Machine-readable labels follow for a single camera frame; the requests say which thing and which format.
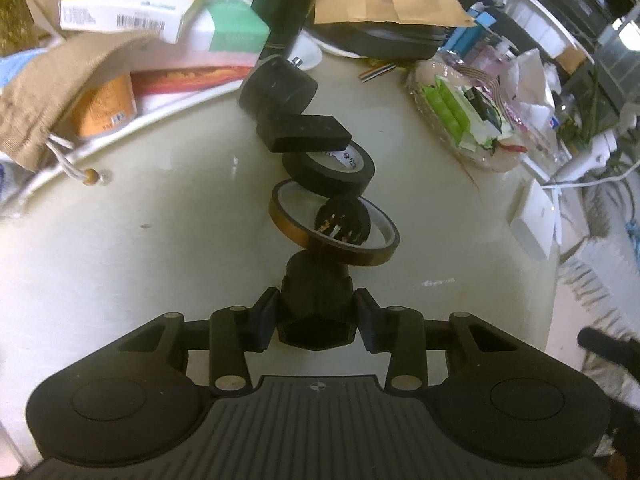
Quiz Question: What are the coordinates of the amber kapton tape roll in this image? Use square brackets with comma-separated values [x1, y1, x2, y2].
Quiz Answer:
[269, 180, 400, 266]

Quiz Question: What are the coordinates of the black electrical tape roll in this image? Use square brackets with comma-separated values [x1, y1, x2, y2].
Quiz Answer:
[282, 142, 375, 197]

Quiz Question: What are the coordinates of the white power bank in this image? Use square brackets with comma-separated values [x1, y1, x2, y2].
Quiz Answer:
[510, 180, 558, 261]

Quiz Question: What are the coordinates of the small black rectangular box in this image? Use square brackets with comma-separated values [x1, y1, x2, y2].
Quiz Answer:
[256, 114, 352, 153]

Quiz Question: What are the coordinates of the beige drawstring pouch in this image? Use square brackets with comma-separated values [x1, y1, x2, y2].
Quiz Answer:
[1, 30, 157, 171]

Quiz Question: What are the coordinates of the orange round tin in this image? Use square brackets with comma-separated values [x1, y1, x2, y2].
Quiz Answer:
[70, 73, 138, 139]

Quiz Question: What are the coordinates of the green tissue pack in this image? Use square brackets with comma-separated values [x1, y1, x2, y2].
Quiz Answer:
[207, 0, 270, 54]

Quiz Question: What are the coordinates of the white serving tray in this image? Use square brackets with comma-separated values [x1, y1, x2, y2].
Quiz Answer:
[1, 32, 323, 217]

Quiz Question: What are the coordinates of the brown paper envelope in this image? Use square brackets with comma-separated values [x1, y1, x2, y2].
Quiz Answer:
[314, 0, 474, 27]

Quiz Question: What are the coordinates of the clear glass snack dish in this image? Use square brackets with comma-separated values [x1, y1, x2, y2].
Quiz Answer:
[406, 58, 527, 172]

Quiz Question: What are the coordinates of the white plastic tub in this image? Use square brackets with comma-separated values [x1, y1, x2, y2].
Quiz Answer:
[504, 0, 592, 60]

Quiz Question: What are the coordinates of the black cylinder lens cap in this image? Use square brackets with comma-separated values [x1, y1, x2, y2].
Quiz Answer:
[239, 55, 318, 120]

